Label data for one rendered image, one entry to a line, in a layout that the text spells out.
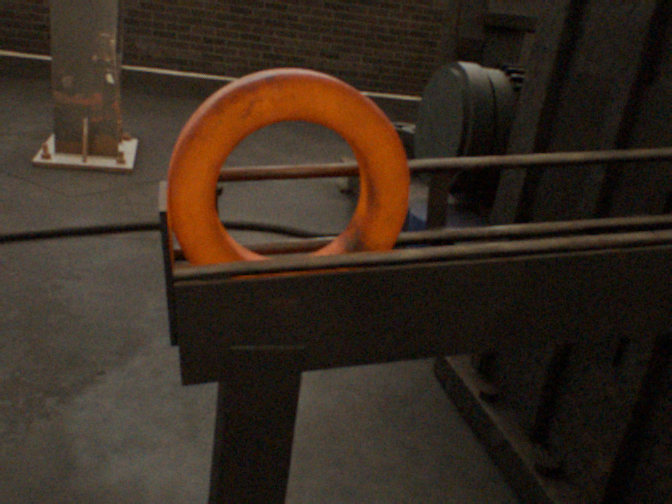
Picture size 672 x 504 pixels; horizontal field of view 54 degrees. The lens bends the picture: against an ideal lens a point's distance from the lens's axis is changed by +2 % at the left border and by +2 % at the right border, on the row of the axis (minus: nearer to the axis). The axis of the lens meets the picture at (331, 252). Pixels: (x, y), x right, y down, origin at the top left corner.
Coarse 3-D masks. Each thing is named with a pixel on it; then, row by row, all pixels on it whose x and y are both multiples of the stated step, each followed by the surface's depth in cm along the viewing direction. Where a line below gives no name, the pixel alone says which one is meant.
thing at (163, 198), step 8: (160, 184) 51; (160, 192) 49; (160, 200) 47; (160, 208) 45; (168, 208) 48; (160, 216) 45; (168, 216) 46; (160, 224) 45; (168, 224) 45; (168, 232) 45; (168, 240) 46; (168, 248) 46; (168, 256) 46; (168, 264) 46; (168, 272) 46; (168, 280) 47; (168, 288) 47; (168, 296) 47; (168, 304) 47; (168, 312) 48; (168, 320) 48; (176, 328) 48; (176, 336) 48; (176, 344) 49
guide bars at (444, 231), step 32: (416, 160) 57; (448, 160) 58; (480, 160) 58; (512, 160) 59; (544, 160) 59; (576, 160) 60; (608, 160) 61; (640, 160) 62; (448, 192) 59; (640, 192) 64; (544, 224) 60; (576, 224) 61; (608, 224) 61; (640, 224) 62
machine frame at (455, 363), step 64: (576, 0) 114; (640, 0) 97; (576, 64) 116; (640, 64) 97; (512, 128) 136; (576, 128) 113; (640, 128) 98; (512, 192) 129; (576, 192) 112; (512, 256) 131; (448, 384) 147; (512, 384) 132; (576, 384) 112; (640, 384) 94; (512, 448) 120; (576, 448) 112; (640, 448) 98
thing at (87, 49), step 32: (64, 0) 262; (96, 0) 265; (64, 32) 266; (96, 32) 269; (64, 64) 271; (96, 64) 273; (64, 96) 275; (96, 96) 278; (64, 128) 280; (96, 128) 283; (64, 160) 277; (96, 160) 284; (128, 160) 291
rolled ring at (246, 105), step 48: (240, 96) 46; (288, 96) 46; (336, 96) 47; (192, 144) 46; (384, 144) 49; (192, 192) 47; (384, 192) 51; (192, 240) 49; (336, 240) 54; (384, 240) 52
